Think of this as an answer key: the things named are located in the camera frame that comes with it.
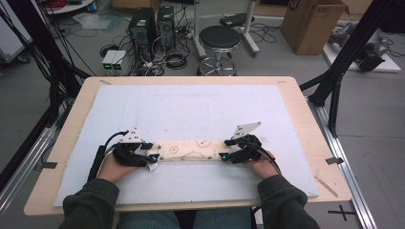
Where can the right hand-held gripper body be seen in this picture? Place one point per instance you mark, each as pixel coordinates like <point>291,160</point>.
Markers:
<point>250,149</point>

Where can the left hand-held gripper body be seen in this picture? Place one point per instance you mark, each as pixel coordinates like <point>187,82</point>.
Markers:
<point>127,154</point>

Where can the cream cloth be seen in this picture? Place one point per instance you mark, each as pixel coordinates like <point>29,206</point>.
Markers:
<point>191,150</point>

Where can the person's left hand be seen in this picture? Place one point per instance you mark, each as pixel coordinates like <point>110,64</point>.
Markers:
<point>111,170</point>

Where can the person's right hand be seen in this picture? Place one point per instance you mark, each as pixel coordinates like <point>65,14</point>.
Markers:
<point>264,168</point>

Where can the white foam mat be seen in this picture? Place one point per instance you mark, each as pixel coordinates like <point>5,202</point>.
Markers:
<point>175,105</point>

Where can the person's right leg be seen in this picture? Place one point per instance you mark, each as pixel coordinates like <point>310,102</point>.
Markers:
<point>223,219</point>

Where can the person's leg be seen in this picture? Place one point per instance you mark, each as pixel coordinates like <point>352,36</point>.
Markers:
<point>149,221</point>
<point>223,219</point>

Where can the person's left leg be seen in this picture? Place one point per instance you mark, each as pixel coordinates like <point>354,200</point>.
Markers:
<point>149,221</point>

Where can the black tape piece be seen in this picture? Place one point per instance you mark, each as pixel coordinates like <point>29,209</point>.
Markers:
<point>48,165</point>
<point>334,160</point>

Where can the thin wooden stick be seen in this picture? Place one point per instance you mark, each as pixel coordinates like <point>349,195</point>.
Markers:
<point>326,186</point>

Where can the white power supply box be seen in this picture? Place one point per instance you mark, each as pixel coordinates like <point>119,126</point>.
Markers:
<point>119,60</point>
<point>108,60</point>

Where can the black round stool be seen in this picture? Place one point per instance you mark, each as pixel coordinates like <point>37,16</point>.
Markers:
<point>219,36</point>

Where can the black tape cross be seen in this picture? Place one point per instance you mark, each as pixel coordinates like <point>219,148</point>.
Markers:
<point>341,213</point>

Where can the large black computer tower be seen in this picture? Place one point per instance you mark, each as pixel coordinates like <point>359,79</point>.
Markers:
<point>141,31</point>

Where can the white metal stand legs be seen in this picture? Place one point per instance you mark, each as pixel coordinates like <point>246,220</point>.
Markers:
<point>248,28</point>

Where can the narrow black computer tower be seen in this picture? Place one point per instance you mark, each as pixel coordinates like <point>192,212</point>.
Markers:
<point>165,27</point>

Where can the flat black case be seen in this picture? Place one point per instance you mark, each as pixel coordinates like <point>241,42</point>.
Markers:
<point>235,19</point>

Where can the clear plastic bag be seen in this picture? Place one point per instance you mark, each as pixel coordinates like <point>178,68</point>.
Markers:
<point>90,20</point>

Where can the brown cardboard box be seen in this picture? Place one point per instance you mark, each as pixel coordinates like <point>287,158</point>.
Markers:
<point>312,25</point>

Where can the black device on white board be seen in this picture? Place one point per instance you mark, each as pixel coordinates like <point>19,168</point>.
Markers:
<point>369,54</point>

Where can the aluminium rail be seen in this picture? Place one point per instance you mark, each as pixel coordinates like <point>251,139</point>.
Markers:
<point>344,159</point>
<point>22,165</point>

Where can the black metal frame stand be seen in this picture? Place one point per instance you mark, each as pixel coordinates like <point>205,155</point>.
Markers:
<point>347,47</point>

